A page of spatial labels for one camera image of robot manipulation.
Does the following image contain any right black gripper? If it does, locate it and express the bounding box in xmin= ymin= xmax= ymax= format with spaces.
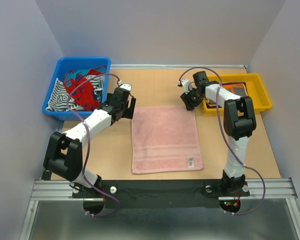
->
xmin=180 ymin=86 xmax=204 ymax=111

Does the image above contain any purple towel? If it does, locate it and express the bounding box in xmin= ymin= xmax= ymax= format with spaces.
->
xmin=205 ymin=82 xmax=246 ymax=108

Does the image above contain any pink towel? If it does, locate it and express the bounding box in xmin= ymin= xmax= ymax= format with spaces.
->
xmin=131 ymin=106 xmax=204 ymax=175

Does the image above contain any orange towel with grey spots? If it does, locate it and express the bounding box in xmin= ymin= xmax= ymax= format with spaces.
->
xmin=224 ymin=83 xmax=248 ymax=97

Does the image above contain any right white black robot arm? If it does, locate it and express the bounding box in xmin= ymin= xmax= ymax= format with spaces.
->
xmin=177 ymin=67 xmax=257 ymax=195

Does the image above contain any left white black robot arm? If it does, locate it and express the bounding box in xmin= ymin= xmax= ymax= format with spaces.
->
xmin=43 ymin=83 xmax=136 ymax=197

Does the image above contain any red teal towel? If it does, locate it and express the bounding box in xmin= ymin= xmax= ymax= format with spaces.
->
xmin=63 ymin=65 xmax=107 ymax=111

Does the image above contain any grey white striped towel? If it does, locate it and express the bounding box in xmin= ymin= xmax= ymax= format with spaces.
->
xmin=43 ymin=75 xmax=105 ymax=112

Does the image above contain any yellow plastic tray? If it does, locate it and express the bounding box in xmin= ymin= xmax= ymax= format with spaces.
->
xmin=201 ymin=73 xmax=273 ymax=116

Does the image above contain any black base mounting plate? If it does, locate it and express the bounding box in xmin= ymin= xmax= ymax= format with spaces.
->
xmin=71 ymin=179 xmax=251 ymax=210

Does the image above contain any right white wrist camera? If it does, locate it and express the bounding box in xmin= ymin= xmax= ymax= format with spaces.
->
xmin=177 ymin=78 xmax=194 ymax=95

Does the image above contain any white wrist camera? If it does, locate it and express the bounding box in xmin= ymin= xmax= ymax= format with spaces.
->
xmin=117 ymin=80 xmax=132 ymax=93
xmin=177 ymin=78 xmax=194 ymax=95

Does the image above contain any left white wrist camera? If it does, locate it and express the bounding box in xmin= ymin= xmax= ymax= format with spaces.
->
xmin=117 ymin=80 xmax=132 ymax=93

